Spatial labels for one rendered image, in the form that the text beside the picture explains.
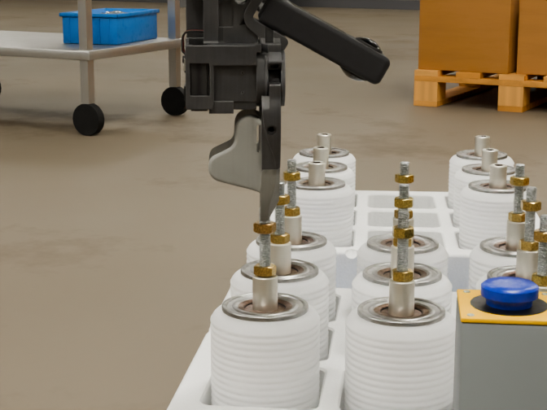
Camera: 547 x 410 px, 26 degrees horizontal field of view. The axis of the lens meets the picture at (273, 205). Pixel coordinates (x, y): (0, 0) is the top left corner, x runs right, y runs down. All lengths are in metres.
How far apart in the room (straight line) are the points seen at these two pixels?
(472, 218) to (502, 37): 2.62
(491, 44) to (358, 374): 3.19
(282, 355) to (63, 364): 0.70
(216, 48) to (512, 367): 0.35
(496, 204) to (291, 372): 0.58
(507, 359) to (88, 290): 1.25
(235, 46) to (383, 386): 0.31
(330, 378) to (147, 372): 0.57
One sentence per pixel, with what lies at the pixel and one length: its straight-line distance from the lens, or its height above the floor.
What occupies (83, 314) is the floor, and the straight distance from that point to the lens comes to 1.87.
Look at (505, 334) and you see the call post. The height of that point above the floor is 0.30.
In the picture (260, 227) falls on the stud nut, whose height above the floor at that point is 0.33.
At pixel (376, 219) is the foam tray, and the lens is 1.75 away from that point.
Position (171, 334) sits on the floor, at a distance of 1.76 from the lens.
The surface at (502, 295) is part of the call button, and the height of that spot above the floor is 0.33.
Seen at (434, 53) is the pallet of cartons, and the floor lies 0.19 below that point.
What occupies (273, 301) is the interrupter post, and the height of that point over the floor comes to 0.26.
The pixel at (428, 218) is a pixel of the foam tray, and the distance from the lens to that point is 1.75.
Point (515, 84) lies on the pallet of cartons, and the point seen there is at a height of 0.10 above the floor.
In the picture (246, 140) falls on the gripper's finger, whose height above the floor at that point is 0.40.
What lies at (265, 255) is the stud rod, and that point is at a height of 0.30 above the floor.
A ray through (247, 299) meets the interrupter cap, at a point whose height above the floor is 0.25.
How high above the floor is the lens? 0.56
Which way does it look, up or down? 12 degrees down
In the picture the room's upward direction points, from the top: straight up
